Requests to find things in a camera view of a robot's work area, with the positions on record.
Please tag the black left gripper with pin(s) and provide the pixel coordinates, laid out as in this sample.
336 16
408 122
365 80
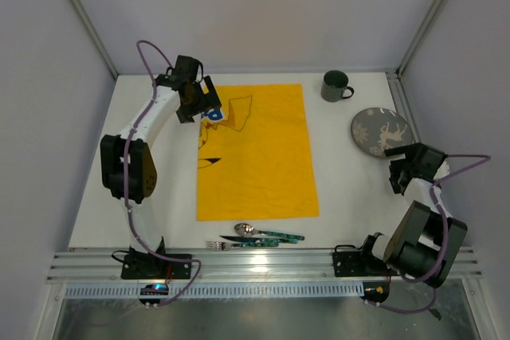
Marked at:
186 113

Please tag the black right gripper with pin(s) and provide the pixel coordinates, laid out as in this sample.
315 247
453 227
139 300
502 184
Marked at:
410 152

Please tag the yellow Pikachu cloth placemat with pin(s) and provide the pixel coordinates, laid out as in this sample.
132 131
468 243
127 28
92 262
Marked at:
254 156

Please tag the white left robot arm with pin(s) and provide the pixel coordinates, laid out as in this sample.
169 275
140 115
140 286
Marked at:
127 166

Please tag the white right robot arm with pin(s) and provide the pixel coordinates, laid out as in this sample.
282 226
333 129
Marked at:
426 242

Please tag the grey reindeer plate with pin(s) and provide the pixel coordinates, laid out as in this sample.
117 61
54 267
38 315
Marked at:
376 129

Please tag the dark green mug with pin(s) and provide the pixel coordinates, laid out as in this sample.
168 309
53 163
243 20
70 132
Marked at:
335 86

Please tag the right controller board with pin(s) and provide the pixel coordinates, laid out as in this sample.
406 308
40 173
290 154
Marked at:
375 292

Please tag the controller board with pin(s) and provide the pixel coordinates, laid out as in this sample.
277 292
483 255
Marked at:
153 293
375 292

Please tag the left controller board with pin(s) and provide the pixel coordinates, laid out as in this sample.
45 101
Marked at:
153 293

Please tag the aluminium side rail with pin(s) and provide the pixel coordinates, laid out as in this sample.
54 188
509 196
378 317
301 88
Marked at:
429 100

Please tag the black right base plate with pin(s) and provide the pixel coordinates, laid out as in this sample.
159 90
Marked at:
349 261

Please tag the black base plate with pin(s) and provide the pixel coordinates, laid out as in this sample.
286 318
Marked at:
145 266
349 261

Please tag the spoon with green handle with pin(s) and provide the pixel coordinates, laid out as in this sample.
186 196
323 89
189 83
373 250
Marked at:
248 231

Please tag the fork with green handle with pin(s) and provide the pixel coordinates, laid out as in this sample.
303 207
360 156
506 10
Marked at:
225 246

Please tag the knife with green handle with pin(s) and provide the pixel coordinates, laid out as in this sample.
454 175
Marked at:
239 239

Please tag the aluminium mounting rail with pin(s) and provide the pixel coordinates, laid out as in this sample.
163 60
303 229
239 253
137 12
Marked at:
243 265

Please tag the slotted cable duct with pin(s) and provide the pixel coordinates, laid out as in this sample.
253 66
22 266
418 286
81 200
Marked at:
235 290

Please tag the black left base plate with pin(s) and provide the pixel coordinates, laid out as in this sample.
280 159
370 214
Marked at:
145 266

